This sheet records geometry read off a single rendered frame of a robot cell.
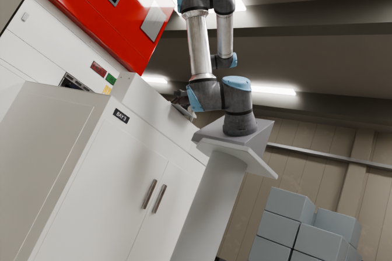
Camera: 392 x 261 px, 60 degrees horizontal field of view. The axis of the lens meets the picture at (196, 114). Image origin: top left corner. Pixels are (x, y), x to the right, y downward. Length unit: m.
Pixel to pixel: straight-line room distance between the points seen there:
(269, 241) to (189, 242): 2.25
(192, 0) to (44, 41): 0.82
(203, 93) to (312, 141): 6.47
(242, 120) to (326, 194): 5.97
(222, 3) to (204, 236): 0.92
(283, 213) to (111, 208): 2.34
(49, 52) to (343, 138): 6.53
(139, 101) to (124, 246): 0.63
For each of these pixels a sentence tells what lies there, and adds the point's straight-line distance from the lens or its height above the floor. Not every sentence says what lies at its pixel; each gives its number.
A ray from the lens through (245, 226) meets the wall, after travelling 7.66.
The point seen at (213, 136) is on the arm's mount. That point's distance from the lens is 1.45.
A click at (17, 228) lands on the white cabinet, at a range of 1.42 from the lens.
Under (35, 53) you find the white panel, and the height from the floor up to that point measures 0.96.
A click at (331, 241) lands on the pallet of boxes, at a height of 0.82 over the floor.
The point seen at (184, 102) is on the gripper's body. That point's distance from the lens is 1.76.
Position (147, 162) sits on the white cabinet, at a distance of 1.55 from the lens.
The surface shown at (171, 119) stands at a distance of 1.62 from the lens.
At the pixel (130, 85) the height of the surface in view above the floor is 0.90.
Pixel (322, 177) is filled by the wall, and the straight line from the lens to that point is 7.43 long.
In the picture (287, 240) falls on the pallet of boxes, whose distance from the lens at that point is 3.50.
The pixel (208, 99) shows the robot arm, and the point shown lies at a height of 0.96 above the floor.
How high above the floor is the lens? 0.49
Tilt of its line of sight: 17 degrees up
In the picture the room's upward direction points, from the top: 23 degrees clockwise
